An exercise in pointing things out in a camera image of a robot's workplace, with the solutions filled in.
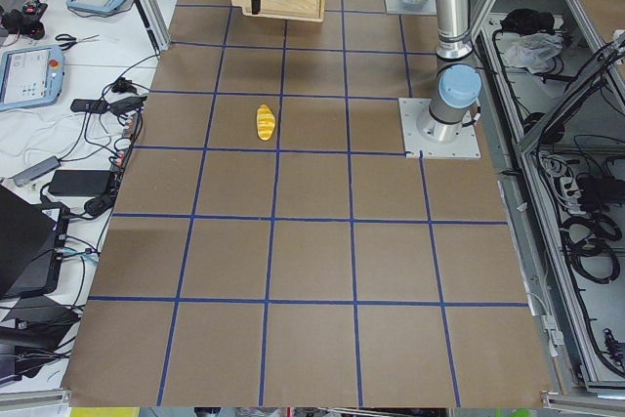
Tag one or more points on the wooden drawer cabinet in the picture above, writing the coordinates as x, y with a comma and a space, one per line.
291, 10

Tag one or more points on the toy bread loaf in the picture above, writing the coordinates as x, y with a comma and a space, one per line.
265, 122

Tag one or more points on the black scissors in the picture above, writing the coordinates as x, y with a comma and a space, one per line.
66, 41

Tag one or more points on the black power adapter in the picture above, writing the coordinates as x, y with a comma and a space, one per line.
79, 182

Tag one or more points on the white crumpled cloth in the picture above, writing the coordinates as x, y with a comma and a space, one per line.
535, 52

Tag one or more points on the black laptop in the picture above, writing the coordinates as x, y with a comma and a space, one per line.
32, 237

